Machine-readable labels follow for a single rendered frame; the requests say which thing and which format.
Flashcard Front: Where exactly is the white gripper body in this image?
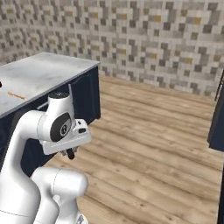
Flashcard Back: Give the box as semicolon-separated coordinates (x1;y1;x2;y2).
39;130;93;156

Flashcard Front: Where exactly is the navy lower cupboard door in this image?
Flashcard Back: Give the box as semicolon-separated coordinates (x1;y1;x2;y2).
20;136;64;178

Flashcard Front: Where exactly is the navy cupboard door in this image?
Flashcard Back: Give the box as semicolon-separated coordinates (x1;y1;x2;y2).
20;136;64;178
70;66;102;127

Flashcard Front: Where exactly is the orange thin tool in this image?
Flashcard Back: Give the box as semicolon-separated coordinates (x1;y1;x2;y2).
6;91;27;101

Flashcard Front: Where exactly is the navy cupboard run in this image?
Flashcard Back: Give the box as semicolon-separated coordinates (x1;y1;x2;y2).
206;69;224;224

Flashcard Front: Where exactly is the silver drawer handle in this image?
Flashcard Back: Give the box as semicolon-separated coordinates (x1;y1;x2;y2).
36;101;50;111

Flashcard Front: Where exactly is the silver door handle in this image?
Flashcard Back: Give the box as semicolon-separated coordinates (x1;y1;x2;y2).
67;83;74;117

